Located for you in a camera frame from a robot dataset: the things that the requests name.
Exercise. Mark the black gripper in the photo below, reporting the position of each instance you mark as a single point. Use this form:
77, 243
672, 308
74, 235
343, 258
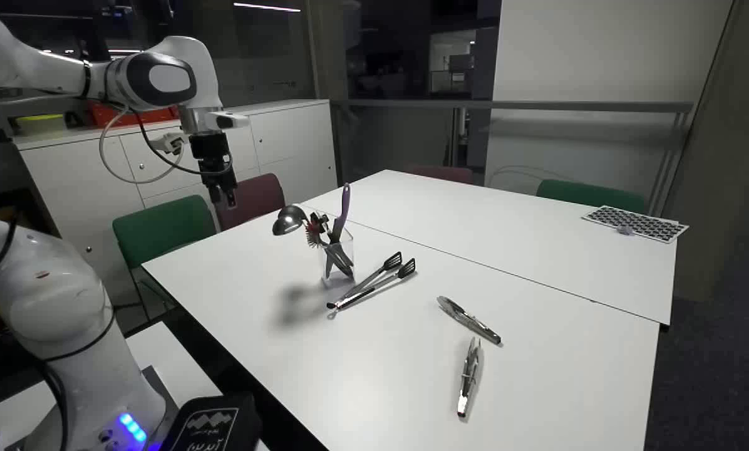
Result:
212, 155

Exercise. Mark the steel ladle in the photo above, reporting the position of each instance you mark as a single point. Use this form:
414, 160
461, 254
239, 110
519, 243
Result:
290, 218

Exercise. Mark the steel kitchen tongs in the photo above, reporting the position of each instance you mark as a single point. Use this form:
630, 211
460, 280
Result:
470, 375

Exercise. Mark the grey metal handrail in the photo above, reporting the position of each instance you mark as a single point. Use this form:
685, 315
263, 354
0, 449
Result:
556, 106

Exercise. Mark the clear plastic utensil holder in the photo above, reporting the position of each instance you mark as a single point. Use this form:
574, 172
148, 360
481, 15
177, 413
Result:
340, 260

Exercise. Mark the orange cardboard box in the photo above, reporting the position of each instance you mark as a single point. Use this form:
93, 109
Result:
114, 116

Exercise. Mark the small yellow green object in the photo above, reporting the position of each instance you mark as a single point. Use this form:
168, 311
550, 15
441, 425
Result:
39, 122

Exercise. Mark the dark red chair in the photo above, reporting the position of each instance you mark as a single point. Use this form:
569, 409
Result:
439, 171
251, 195

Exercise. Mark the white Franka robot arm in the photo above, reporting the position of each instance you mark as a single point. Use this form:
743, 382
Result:
55, 308

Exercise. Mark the green chair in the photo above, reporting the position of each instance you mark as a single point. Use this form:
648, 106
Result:
590, 192
163, 226

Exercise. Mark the red bristle brush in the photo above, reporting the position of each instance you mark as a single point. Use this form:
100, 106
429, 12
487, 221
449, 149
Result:
316, 226

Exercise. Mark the black control box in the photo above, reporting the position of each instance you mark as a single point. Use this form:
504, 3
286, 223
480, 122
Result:
212, 425

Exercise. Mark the white cabinet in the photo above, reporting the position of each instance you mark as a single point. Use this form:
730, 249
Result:
82, 190

